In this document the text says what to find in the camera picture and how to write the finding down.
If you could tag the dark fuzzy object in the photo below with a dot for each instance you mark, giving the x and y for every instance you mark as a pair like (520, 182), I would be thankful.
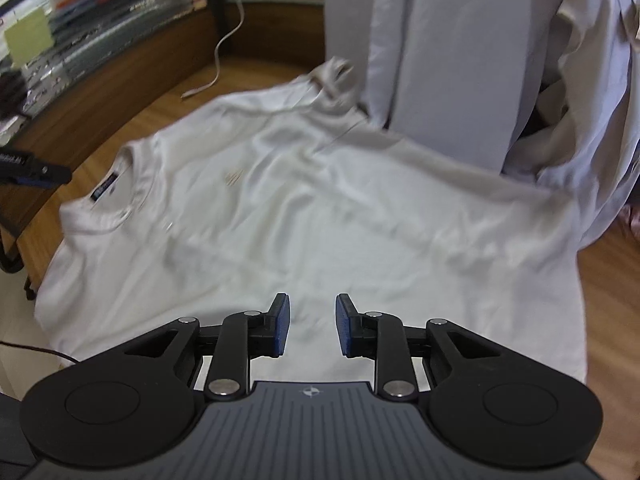
(11, 92)

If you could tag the yellow-green sticky note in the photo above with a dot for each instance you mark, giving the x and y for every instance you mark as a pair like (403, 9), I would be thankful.
(27, 40)

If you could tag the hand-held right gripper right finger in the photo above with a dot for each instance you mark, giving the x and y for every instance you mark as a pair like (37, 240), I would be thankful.
(345, 327)

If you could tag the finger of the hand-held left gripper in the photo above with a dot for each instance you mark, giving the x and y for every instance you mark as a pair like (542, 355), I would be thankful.
(40, 172)

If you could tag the cream hanging garment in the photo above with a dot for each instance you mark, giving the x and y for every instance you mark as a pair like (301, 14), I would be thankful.
(590, 20)

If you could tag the pale white button shirt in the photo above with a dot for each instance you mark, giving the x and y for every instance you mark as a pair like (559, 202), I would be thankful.
(605, 175)

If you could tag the stack of books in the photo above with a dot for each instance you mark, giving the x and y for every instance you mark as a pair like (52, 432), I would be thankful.
(125, 5)

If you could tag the white coat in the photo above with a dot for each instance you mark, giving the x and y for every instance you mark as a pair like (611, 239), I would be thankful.
(450, 60)

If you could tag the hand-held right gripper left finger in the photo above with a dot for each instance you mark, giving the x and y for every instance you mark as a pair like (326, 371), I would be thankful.
(280, 325)

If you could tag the cream satin shirt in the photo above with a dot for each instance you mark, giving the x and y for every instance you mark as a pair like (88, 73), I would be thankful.
(300, 220)

